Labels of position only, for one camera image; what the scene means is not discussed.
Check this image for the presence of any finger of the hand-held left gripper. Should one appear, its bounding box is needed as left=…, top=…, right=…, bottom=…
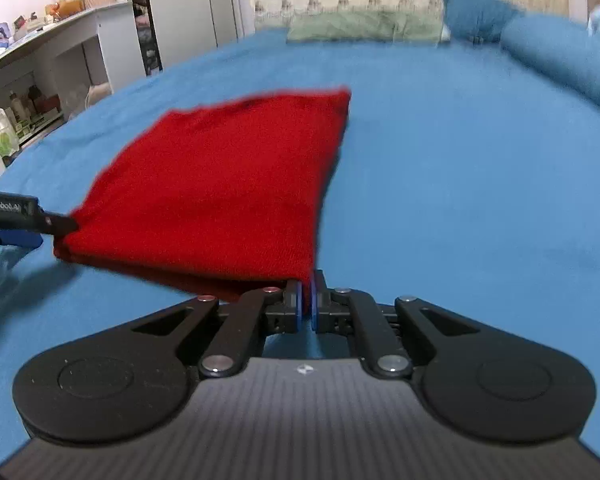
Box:
left=0, top=190, right=78, bottom=250

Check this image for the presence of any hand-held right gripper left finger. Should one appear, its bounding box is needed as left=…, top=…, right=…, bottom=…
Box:
left=130, top=280, right=303, bottom=378

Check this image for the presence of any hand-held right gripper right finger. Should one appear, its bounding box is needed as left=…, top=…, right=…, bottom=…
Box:
left=310, top=270, right=481, bottom=378

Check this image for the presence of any red knit sweater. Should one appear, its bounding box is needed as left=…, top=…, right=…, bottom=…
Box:
left=54, top=87, right=353, bottom=303

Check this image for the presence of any green tissue pack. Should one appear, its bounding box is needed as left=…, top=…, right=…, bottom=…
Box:
left=0, top=109, right=21, bottom=158

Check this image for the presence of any bed with blue sheet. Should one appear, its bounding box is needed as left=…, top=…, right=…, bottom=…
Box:
left=0, top=27, right=600, bottom=466

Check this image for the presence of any white desk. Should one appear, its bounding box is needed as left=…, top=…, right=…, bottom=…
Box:
left=0, top=0, right=148, bottom=181

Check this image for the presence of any white and grey wardrobe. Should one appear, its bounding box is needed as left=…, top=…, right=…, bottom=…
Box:
left=122, top=0, right=243, bottom=76

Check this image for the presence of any green pillow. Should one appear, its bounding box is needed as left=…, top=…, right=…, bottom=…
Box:
left=286, top=10, right=446, bottom=43

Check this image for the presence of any blue pillow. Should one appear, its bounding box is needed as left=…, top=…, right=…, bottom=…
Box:
left=439, top=0, right=526, bottom=43

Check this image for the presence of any blue duvet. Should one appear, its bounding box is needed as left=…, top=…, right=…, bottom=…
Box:
left=500, top=12, right=600, bottom=121

